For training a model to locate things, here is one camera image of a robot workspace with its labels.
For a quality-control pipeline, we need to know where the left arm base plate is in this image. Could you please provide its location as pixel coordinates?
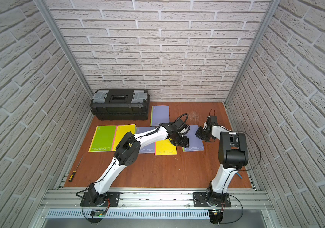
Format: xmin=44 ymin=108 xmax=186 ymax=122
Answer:
xmin=80 ymin=192 xmax=121 ymax=207

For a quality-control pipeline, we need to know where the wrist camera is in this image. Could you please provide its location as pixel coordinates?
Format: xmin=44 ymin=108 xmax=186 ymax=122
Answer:
xmin=206 ymin=116 xmax=218 ymax=128
xmin=180 ymin=125 xmax=190 ymax=135

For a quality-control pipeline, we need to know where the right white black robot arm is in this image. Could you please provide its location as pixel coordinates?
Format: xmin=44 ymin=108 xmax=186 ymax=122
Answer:
xmin=195 ymin=125 xmax=249 ymax=204

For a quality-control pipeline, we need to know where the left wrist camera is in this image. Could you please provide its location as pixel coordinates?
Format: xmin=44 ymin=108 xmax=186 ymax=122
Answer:
xmin=180 ymin=125 xmax=190 ymax=135

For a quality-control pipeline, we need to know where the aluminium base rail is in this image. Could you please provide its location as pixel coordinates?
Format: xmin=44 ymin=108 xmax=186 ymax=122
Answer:
xmin=37 ymin=188 xmax=273 ymax=220

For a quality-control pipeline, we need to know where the purple cover notebook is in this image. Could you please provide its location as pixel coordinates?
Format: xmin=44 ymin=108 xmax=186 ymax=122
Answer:
xmin=150 ymin=105 xmax=170 ymax=126
xmin=135 ymin=126 xmax=155 ymax=154

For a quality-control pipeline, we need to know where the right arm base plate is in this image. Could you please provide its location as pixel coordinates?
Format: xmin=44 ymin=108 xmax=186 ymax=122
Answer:
xmin=193 ymin=192 xmax=232 ymax=208

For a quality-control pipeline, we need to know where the black plastic toolbox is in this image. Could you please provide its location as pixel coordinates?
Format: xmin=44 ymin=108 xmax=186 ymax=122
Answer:
xmin=90 ymin=89 xmax=150 ymax=121

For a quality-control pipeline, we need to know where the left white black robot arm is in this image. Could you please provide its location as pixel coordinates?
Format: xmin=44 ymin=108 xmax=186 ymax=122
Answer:
xmin=85 ymin=119 xmax=190 ymax=203

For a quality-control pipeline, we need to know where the yellow black screwdriver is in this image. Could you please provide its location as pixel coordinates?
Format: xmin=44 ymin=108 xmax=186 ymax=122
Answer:
xmin=68 ymin=156 xmax=83 ymax=182

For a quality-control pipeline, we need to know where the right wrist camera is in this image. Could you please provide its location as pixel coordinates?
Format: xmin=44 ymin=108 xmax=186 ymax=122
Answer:
xmin=206 ymin=116 xmax=218 ymax=128

